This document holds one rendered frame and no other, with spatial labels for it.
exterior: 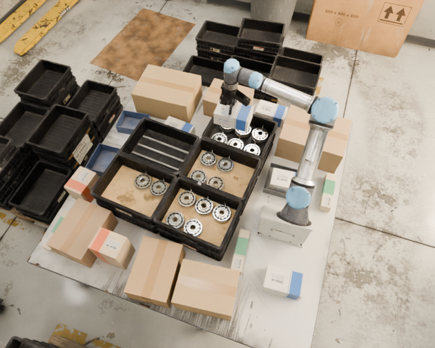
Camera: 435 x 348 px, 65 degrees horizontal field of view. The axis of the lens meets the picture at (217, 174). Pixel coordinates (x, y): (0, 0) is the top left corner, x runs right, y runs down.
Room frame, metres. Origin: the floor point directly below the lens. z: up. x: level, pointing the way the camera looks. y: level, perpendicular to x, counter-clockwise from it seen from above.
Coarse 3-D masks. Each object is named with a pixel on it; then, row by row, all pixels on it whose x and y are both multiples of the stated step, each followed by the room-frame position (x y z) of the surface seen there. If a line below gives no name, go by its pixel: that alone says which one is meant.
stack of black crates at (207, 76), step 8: (192, 56) 2.63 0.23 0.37; (192, 64) 2.61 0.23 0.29; (200, 64) 2.61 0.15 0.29; (208, 64) 2.58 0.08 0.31; (216, 64) 2.55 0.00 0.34; (192, 72) 2.52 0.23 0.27; (200, 72) 2.52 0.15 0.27; (208, 72) 2.52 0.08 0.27; (216, 72) 2.52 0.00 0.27; (208, 80) 2.42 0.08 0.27
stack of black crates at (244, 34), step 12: (252, 24) 2.85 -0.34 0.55; (264, 24) 2.82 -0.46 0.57; (276, 24) 2.80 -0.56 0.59; (240, 36) 2.71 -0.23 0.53; (252, 36) 2.75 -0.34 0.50; (264, 36) 2.75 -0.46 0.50; (276, 36) 2.75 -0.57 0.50; (240, 48) 2.60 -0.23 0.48; (252, 48) 2.56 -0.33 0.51; (264, 48) 2.54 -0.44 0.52; (276, 48) 2.52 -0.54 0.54; (264, 60) 2.53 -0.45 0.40
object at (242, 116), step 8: (240, 104) 1.33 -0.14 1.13; (216, 112) 1.27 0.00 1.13; (240, 112) 1.27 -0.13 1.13; (248, 112) 1.27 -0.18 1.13; (216, 120) 1.26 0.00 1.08; (224, 120) 1.24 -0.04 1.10; (232, 120) 1.23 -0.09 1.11; (240, 120) 1.21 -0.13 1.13; (248, 120) 1.21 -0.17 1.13; (240, 128) 1.21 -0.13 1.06
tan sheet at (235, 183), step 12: (216, 156) 1.18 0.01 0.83; (192, 168) 1.09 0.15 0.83; (204, 168) 1.09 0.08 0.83; (216, 168) 1.09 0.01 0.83; (240, 168) 1.08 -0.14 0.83; (252, 168) 1.08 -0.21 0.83; (228, 180) 1.00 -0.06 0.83; (240, 180) 1.00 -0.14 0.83; (228, 192) 0.92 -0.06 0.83; (240, 192) 0.92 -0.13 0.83
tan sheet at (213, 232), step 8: (176, 200) 0.87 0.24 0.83; (176, 208) 0.83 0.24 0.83; (192, 208) 0.82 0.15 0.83; (184, 216) 0.77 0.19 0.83; (192, 216) 0.77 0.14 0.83; (200, 216) 0.77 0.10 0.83; (208, 216) 0.77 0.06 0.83; (232, 216) 0.77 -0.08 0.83; (208, 224) 0.72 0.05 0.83; (216, 224) 0.72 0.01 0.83; (224, 224) 0.72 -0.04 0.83; (208, 232) 0.68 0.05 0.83; (216, 232) 0.68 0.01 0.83; (224, 232) 0.68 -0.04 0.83; (208, 240) 0.63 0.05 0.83; (216, 240) 0.63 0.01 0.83
